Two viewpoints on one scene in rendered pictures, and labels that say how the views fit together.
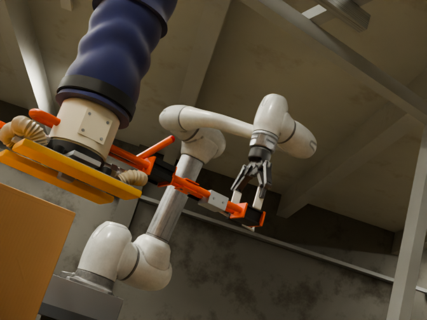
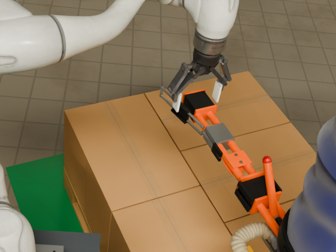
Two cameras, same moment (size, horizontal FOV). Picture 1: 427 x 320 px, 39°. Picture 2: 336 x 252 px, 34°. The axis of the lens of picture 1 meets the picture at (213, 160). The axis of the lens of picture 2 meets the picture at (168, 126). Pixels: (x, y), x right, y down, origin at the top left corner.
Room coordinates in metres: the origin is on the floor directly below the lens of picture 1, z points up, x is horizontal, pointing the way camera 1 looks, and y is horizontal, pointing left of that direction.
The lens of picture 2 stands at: (2.09, 1.09, 2.32)
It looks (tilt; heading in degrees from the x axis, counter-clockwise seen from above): 44 degrees down; 265
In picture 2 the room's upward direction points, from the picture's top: 10 degrees clockwise
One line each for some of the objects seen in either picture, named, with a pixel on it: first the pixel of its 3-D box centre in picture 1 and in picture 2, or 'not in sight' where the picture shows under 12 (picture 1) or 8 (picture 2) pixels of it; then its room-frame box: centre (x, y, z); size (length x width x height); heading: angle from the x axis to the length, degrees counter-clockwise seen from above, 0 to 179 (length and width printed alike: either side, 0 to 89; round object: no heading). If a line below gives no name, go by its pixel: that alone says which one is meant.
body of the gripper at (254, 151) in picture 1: (257, 163); (205, 60); (1.91, -0.14, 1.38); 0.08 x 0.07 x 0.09; 28
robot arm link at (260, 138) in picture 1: (263, 143); (210, 38); (1.91, -0.14, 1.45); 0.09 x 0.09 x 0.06
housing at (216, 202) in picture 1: (213, 200); (218, 137); (1.84, -0.04, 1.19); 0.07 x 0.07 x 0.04; 28
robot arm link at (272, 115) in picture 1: (273, 117); (214, 1); (1.92, -0.16, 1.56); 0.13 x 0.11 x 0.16; 129
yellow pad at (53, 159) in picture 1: (81, 166); not in sight; (1.54, 0.33, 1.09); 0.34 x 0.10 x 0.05; 118
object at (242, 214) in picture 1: (247, 214); (199, 105); (1.90, -0.16, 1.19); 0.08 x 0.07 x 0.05; 118
